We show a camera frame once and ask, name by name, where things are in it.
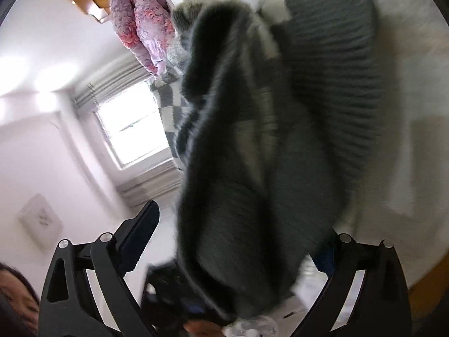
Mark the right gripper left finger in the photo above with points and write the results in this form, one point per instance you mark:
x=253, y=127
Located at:
x=68, y=307

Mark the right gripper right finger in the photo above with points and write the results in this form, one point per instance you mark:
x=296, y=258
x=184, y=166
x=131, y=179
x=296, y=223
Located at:
x=365, y=293

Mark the grey white checkered cardigan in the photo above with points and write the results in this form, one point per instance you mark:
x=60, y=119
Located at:
x=280, y=123

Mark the white air conditioner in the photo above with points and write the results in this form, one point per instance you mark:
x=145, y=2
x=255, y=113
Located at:
x=41, y=222

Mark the bed with floral sheet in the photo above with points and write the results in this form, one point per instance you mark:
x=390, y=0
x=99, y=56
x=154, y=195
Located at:
x=402, y=195

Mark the left grey curtain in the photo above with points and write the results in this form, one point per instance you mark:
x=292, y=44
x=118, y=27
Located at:
x=155, y=183

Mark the grey curtain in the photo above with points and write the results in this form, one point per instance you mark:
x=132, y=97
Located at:
x=155, y=183
x=107, y=82

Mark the window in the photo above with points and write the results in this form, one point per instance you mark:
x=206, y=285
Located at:
x=132, y=124

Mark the right grey curtain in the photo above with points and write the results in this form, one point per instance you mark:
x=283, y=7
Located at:
x=107, y=82

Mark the purple floral duvet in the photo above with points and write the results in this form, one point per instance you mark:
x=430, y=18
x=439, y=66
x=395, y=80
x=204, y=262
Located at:
x=145, y=28

